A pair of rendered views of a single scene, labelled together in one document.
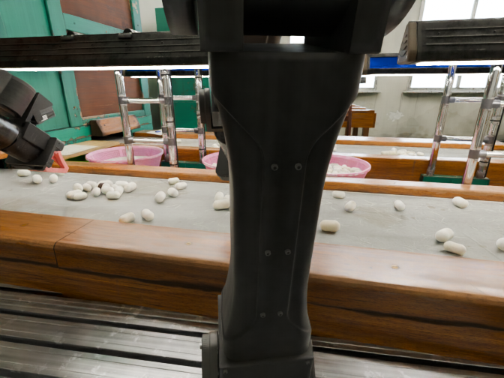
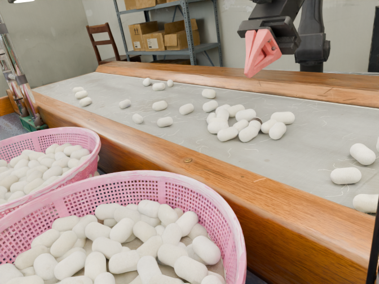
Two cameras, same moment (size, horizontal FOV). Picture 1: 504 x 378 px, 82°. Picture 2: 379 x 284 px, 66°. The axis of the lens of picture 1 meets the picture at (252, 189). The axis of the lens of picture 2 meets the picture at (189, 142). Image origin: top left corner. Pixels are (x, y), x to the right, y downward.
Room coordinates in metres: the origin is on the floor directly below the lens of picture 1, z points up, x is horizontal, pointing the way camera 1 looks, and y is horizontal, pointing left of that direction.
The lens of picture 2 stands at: (1.04, 0.24, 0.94)
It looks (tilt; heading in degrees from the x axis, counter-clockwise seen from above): 25 degrees down; 220
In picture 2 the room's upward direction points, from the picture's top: 10 degrees counter-clockwise
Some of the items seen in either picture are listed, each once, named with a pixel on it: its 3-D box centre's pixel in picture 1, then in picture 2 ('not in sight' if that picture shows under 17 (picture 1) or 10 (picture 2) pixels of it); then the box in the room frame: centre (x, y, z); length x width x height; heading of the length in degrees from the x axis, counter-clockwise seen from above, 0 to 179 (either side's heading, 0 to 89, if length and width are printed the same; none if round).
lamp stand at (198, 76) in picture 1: (190, 112); not in sight; (1.21, 0.25, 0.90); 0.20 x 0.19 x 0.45; 78
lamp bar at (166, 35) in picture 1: (99, 51); not in sight; (0.75, 0.36, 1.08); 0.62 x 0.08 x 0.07; 78
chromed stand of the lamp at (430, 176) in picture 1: (456, 118); not in sight; (1.01, -0.70, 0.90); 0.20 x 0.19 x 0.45; 78
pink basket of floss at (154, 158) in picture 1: (127, 164); not in sight; (1.06, 0.47, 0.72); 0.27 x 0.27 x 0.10
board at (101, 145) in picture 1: (75, 149); not in sight; (1.10, 0.68, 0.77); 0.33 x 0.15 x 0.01; 168
